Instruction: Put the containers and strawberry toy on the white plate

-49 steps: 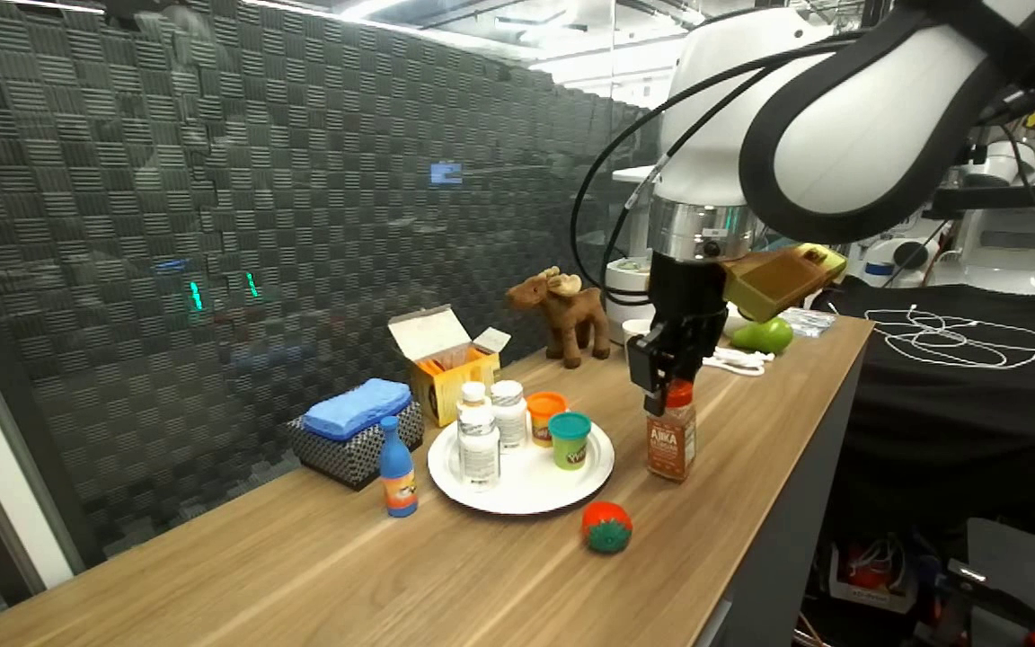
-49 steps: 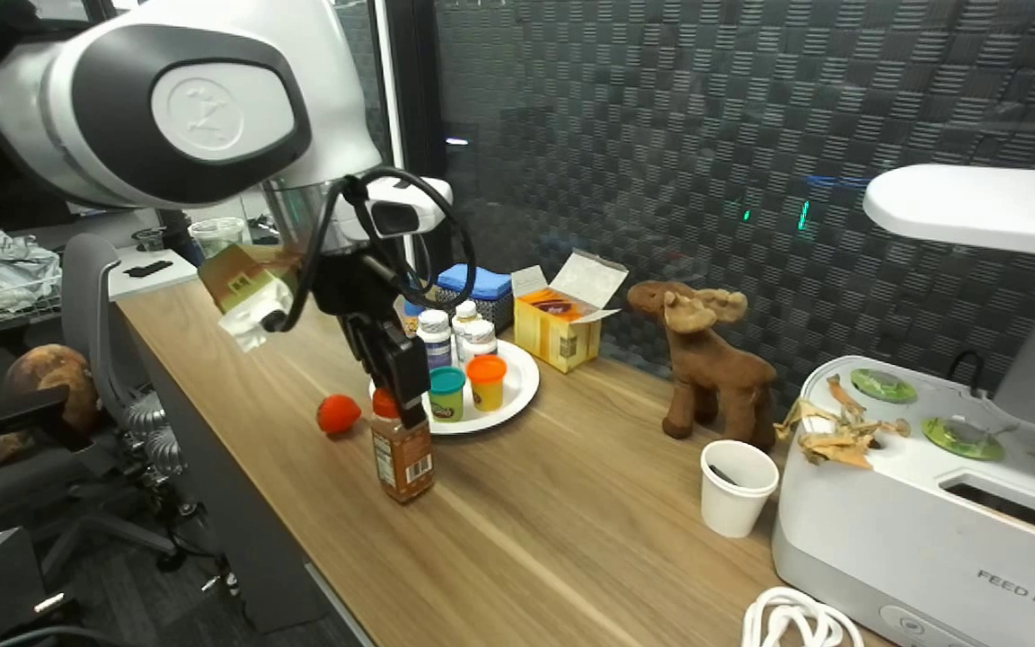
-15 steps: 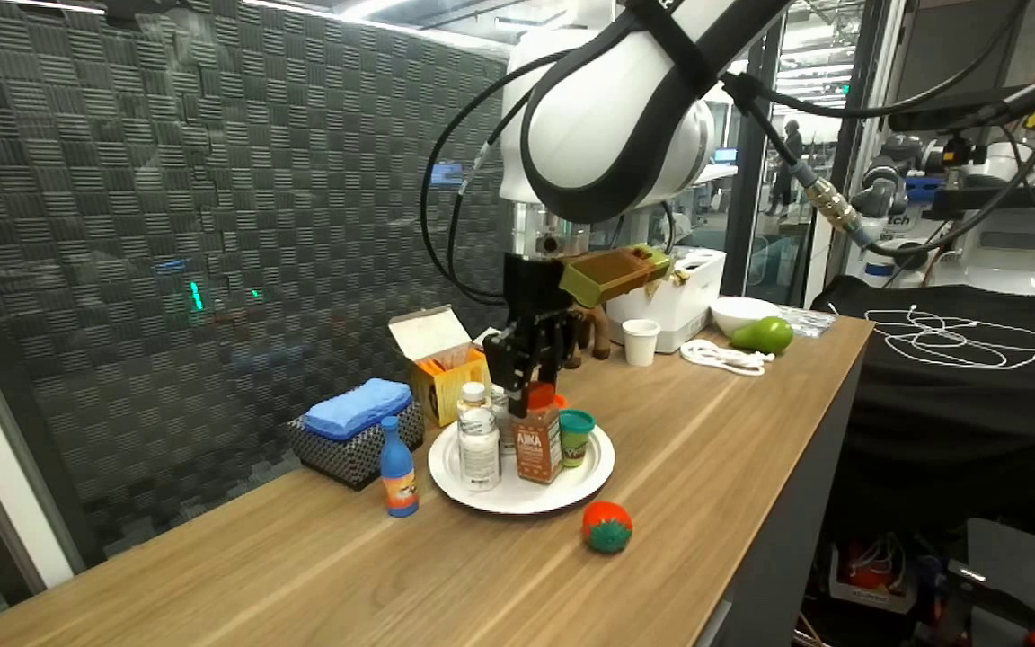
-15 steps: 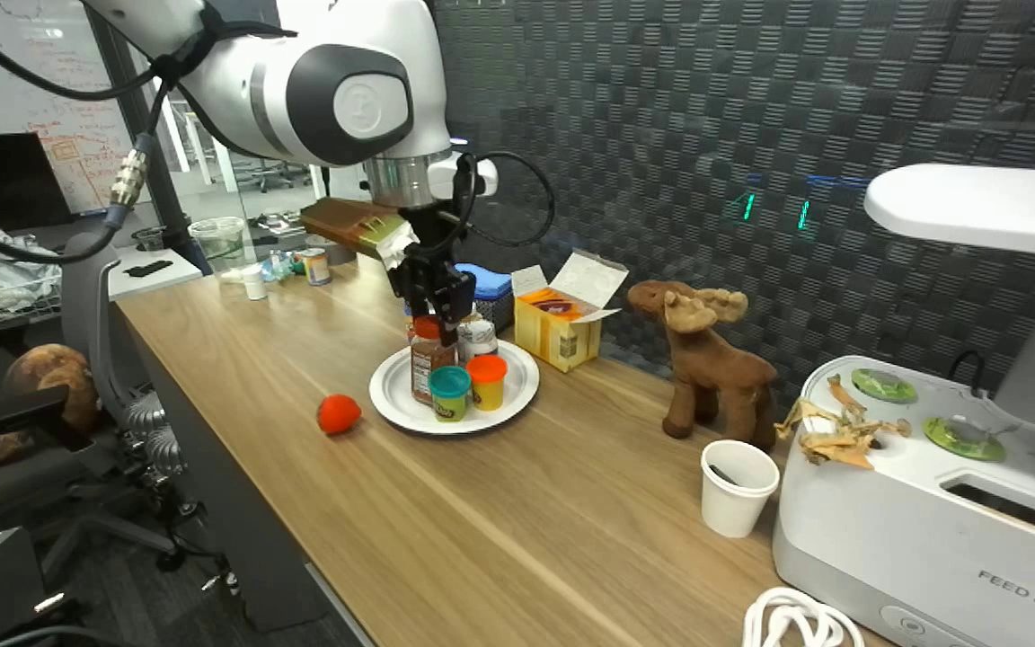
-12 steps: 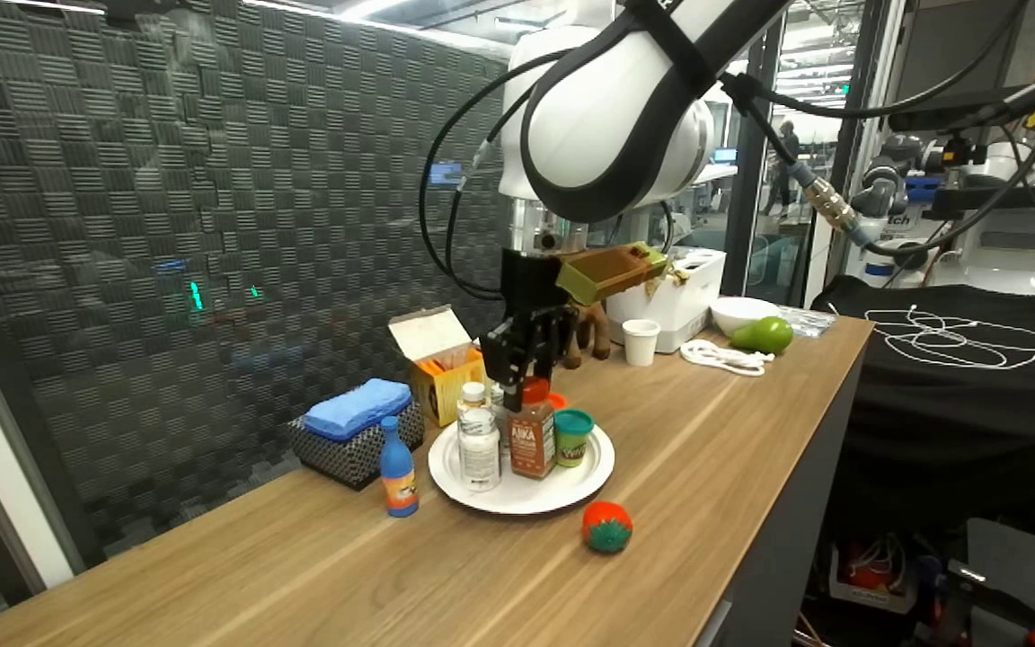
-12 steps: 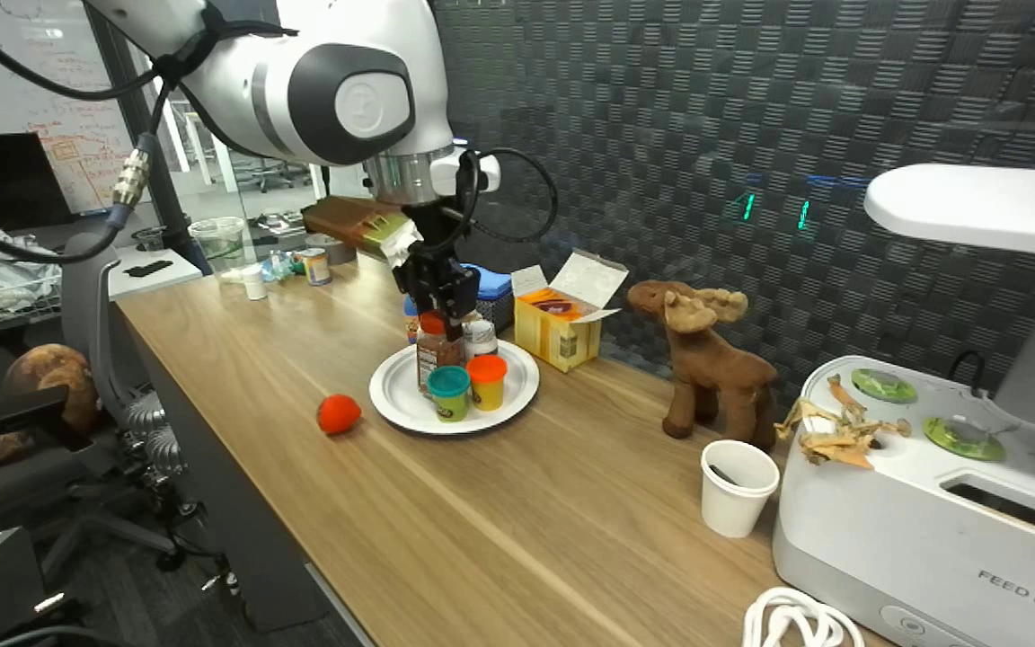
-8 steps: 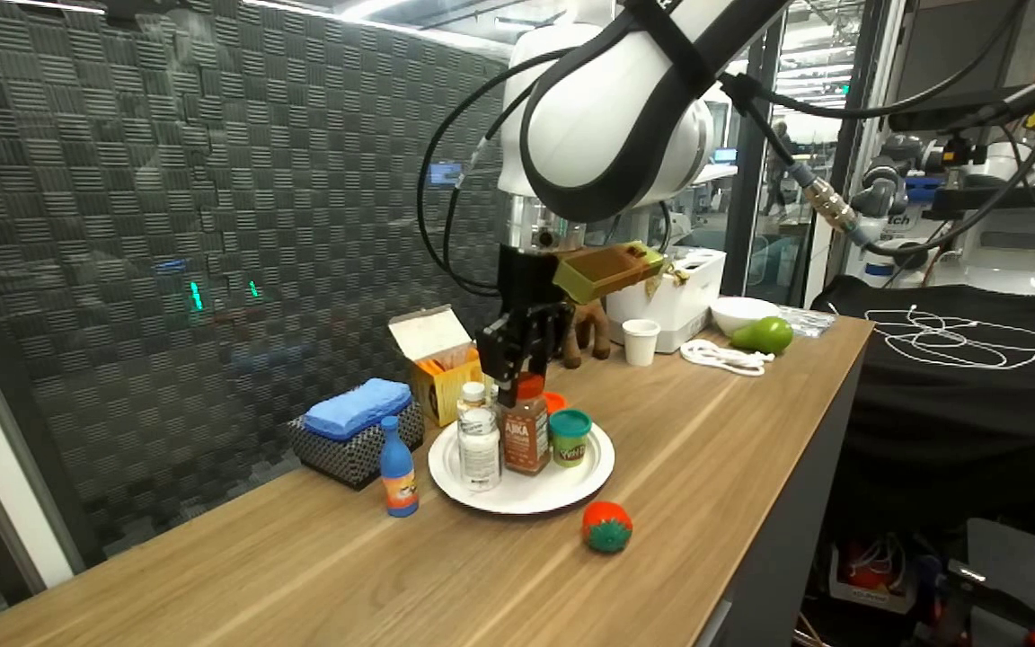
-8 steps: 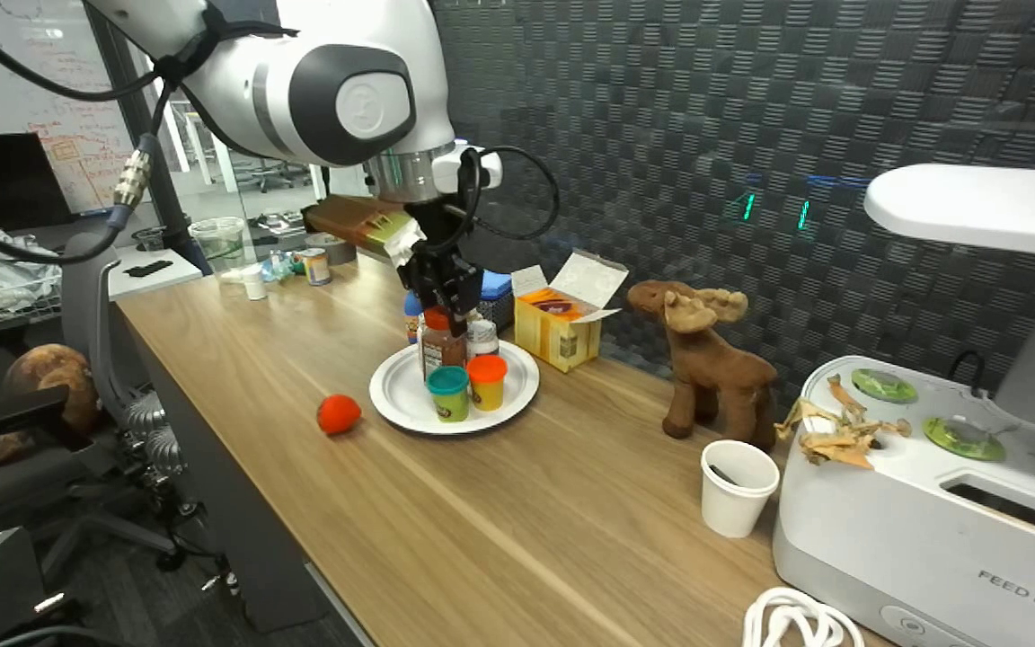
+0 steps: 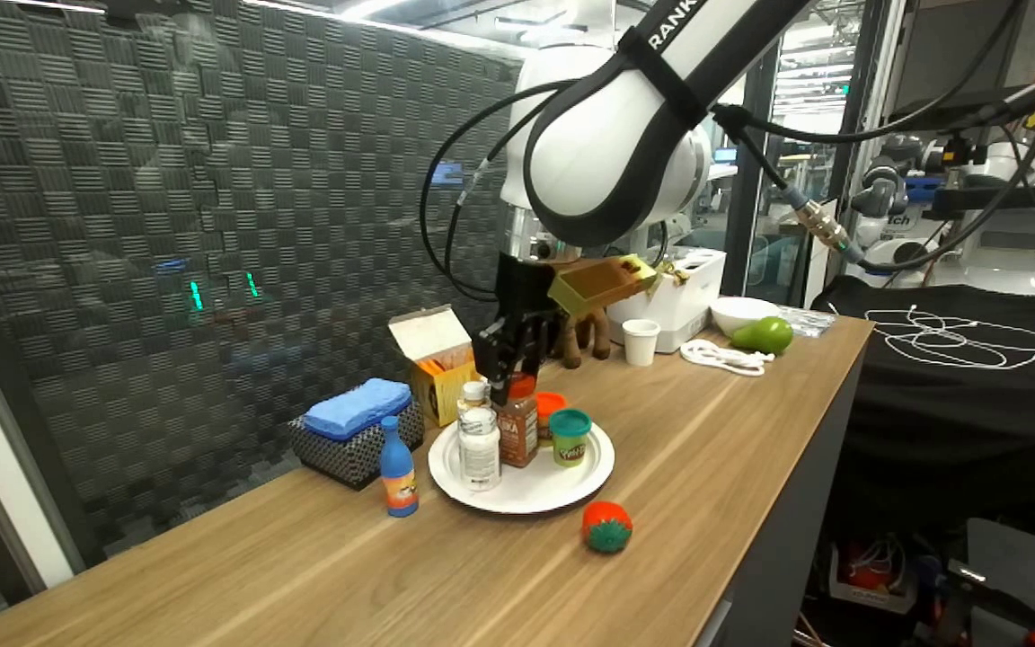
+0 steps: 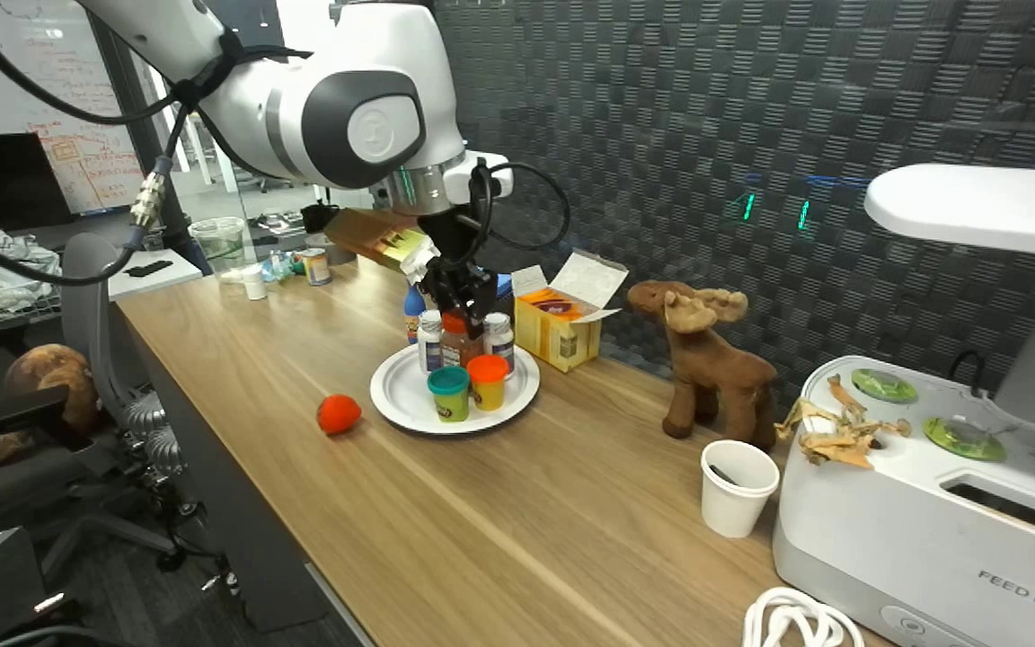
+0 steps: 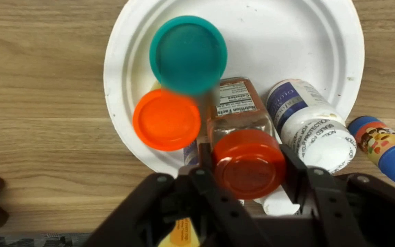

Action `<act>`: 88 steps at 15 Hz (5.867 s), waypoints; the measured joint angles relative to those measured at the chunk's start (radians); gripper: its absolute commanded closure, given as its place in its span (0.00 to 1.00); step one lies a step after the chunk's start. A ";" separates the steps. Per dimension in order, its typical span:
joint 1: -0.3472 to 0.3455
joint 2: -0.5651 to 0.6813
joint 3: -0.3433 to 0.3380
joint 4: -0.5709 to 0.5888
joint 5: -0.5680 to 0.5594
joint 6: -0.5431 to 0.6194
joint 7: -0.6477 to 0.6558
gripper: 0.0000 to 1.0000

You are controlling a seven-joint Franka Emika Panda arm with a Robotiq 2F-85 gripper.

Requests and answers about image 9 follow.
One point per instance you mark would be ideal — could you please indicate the orange lid play-dough tub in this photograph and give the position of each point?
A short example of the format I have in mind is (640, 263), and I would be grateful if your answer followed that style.
(552, 407)

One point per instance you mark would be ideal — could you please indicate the red strawberry toy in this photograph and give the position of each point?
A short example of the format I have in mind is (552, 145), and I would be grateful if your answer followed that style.
(608, 527)

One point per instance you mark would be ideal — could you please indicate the black table cloth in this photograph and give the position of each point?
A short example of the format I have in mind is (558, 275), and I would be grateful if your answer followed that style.
(961, 417)

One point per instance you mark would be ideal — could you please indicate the white paper plate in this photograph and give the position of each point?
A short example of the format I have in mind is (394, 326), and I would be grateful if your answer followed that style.
(541, 486)

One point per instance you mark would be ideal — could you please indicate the white bowl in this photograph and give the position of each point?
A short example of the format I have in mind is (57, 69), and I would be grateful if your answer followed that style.
(738, 310)

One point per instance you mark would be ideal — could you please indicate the brown wrist camera block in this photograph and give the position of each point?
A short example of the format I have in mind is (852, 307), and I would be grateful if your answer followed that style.
(601, 285)

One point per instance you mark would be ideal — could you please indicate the white grey background machine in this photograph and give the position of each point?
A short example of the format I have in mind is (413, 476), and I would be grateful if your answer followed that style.
(888, 222)

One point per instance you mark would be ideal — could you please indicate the white pill bottle blue label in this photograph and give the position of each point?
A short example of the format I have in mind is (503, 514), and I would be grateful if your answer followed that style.
(478, 449)

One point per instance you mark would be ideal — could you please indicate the white paper cup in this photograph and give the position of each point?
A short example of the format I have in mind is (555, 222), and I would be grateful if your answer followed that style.
(640, 341)

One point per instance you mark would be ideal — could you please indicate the small blue squeeze bottle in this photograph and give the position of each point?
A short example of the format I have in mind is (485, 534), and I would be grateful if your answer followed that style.
(401, 473)

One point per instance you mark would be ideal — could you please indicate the white bin red contents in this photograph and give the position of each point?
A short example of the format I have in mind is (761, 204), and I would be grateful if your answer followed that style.
(870, 579)

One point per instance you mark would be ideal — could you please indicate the teal lid play-dough tub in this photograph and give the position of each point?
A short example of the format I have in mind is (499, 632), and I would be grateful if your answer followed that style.
(568, 435)

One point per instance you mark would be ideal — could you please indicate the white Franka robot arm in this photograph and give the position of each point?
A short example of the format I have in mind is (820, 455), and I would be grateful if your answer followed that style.
(601, 145)

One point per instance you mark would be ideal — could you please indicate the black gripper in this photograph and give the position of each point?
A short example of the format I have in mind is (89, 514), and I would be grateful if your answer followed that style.
(526, 291)

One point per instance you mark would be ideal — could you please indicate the green round fruit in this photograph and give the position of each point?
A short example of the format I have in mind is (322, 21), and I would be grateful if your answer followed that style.
(770, 337)

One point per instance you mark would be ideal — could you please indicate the open yellow cardboard box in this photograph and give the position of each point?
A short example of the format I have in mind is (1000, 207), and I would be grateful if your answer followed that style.
(441, 370)

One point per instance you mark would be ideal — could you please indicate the blue folded cloth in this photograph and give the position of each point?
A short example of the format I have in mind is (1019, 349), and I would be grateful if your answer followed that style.
(358, 407)

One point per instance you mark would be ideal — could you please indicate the grey woven basket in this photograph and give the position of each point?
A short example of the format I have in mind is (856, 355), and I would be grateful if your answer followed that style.
(348, 456)

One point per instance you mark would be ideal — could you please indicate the orange lid spice jar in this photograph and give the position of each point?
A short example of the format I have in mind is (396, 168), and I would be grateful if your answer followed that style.
(519, 424)

